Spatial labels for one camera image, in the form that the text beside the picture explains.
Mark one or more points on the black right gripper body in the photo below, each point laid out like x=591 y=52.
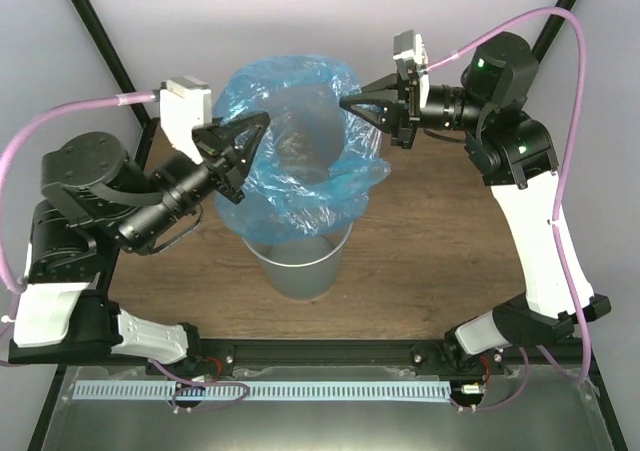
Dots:
x=409 y=86

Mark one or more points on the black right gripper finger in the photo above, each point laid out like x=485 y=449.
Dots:
x=381 y=114
x=387 y=86

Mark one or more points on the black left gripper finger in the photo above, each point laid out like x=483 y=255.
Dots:
x=247 y=127
x=244 y=153

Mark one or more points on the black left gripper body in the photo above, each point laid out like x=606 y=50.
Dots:
x=219 y=144

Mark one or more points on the blue translucent plastic trash bag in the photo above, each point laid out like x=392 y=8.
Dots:
x=316 y=164

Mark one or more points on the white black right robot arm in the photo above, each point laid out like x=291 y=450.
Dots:
x=516 y=159

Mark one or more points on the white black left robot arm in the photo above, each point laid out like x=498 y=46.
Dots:
x=98 y=202

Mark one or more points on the translucent grey plastic trash bin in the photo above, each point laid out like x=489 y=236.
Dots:
x=302 y=269

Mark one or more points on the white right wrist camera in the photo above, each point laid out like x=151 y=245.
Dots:
x=409 y=54

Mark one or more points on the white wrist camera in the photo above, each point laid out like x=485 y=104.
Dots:
x=409 y=54
x=185 y=103

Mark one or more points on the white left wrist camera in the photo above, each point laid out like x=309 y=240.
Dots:
x=185 y=103

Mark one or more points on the black frame post left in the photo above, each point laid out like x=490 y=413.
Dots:
x=98 y=34

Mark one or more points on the black frame post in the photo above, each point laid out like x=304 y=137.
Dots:
x=98 y=34
x=550 y=31

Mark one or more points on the black aluminium front rail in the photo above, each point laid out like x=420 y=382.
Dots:
x=264 y=353

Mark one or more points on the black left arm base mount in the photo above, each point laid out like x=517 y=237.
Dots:
x=213 y=357

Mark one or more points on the black frame post right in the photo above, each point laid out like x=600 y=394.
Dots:
x=550 y=31

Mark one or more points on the light blue slotted cable duct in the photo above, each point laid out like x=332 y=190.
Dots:
x=267 y=391

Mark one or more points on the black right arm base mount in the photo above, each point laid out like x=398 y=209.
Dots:
x=447 y=355

